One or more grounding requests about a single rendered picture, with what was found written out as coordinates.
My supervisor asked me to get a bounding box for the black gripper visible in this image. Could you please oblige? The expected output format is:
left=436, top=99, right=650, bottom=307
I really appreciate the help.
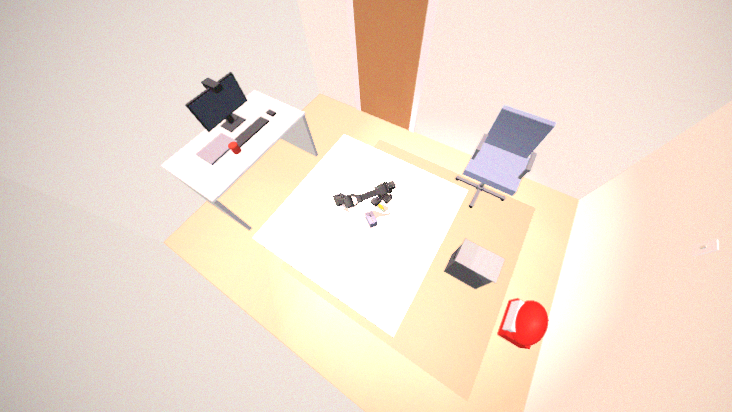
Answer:
left=370, top=195, right=384, bottom=207

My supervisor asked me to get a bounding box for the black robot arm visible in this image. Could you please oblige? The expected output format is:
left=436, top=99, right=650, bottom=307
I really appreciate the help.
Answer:
left=333, top=181, right=396, bottom=208

